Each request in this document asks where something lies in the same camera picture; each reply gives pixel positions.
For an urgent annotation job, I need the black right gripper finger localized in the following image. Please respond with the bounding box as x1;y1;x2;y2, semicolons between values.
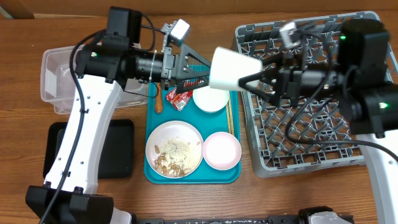
262;52;287;67
238;70;280;105

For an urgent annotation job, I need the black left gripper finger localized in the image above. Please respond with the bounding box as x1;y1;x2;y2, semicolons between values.
180;44;211;68
174;74;209;93

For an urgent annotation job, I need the white bowl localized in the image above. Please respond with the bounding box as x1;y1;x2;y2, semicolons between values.
193;86;229;113

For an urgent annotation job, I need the white paper cup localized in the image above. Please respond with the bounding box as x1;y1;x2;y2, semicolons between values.
209;47;263;91

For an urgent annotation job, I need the pink small bowl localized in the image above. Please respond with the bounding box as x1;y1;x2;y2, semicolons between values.
203;132;242;170

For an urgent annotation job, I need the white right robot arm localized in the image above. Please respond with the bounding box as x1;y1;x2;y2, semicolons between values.
238;19;397;223

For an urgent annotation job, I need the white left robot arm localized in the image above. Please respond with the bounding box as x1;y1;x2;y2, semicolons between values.
25;6;209;223

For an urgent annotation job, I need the red snack wrapper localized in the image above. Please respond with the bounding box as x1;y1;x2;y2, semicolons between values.
165;87;193;111

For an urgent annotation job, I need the wooden chopstick left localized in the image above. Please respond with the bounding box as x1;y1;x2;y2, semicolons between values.
226;100;233;134

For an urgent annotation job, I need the wooden chopstick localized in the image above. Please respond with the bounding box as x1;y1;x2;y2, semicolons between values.
229;93;234;136
226;100;233;134

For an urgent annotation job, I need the teal plastic tray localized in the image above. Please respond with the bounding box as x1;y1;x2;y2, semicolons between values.
144;90;241;184

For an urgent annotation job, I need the pink plate with food scraps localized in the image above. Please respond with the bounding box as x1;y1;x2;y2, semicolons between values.
146;121;204;179

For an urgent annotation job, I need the wooden chopstick right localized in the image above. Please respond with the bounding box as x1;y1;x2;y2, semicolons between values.
229;93;234;136

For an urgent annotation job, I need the black plastic tray bin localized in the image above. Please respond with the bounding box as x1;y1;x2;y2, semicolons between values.
43;119;134;179

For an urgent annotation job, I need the clear plastic bin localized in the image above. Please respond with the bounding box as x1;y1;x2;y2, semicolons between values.
40;46;149;114

